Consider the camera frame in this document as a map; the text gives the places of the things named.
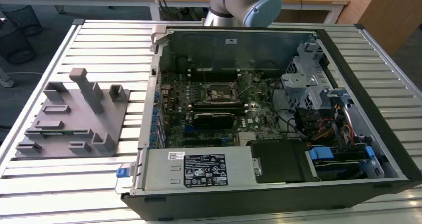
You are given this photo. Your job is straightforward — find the metal socket cover frame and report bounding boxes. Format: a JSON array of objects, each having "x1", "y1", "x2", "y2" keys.
[{"x1": 230, "y1": 71, "x2": 250, "y2": 98}]

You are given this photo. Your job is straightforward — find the CPU socket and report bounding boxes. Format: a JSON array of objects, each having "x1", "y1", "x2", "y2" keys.
[{"x1": 204, "y1": 82, "x2": 241, "y2": 105}]

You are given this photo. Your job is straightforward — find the black RAM slot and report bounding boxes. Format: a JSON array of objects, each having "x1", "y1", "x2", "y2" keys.
[
  {"x1": 189, "y1": 108, "x2": 248, "y2": 115},
  {"x1": 189, "y1": 103, "x2": 248, "y2": 110},
  {"x1": 186, "y1": 74, "x2": 240, "y2": 82},
  {"x1": 186, "y1": 69, "x2": 240, "y2": 76}
]

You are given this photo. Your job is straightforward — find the small black graphics card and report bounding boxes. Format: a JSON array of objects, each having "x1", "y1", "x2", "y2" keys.
[{"x1": 193, "y1": 112, "x2": 236, "y2": 130}]

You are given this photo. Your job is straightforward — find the green motherboard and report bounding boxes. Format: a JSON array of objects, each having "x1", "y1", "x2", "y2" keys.
[{"x1": 158, "y1": 69, "x2": 286, "y2": 148}]

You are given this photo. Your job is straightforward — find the silver chipset heatsink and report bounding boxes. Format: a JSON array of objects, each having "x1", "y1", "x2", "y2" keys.
[{"x1": 237, "y1": 132, "x2": 257, "y2": 145}]

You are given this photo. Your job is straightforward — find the silver metal drive cage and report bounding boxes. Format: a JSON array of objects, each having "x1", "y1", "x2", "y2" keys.
[{"x1": 278, "y1": 42, "x2": 333, "y2": 111}]

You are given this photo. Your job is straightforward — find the silver power supply unit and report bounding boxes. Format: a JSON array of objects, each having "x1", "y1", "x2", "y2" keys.
[{"x1": 142, "y1": 146, "x2": 254, "y2": 191}]

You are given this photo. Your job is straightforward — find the hard disk in blue carrier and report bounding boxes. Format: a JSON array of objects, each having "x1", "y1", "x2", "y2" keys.
[{"x1": 308, "y1": 146, "x2": 369, "y2": 182}]

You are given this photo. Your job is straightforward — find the black open PC case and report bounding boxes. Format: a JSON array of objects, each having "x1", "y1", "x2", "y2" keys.
[{"x1": 114, "y1": 23, "x2": 422, "y2": 221}]

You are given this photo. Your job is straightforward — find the grey plastic parts rack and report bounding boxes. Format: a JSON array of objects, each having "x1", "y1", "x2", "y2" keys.
[{"x1": 14, "y1": 67, "x2": 132, "y2": 158}]

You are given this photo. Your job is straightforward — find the green RAM stick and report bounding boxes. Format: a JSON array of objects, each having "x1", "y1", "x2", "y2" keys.
[{"x1": 38, "y1": 130, "x2": 89, "y2": 137}]

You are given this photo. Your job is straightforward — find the white stand foot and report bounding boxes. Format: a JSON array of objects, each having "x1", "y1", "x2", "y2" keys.
[{"x1": 0, "y1": 67, "x2": 15, "y2": 88}]

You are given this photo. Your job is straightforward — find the black mesh waste bin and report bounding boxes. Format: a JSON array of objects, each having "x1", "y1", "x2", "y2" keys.
[
  {"x1": 0, "y1": 20, "x2": 35, "y2": 65},
  {"x1": 0, "y1": 4, "x2": 43, "y2": 36}
]

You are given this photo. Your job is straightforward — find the wooden cabinet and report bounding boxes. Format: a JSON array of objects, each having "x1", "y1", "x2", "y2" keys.
[{"x1": 335, "y1": 0, "x2": 422, "y2": 56}]

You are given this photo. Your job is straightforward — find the black cable bundle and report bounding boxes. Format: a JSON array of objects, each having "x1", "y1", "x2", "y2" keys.
[{"x1": 294, "y1": 107, "x2": 321, "y2": 138}]

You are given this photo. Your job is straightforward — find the yellow orange wire bundle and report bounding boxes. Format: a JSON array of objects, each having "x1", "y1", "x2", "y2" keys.
[{"x1": 308, "y1": 127, "x2": 353, "y2": 142}]

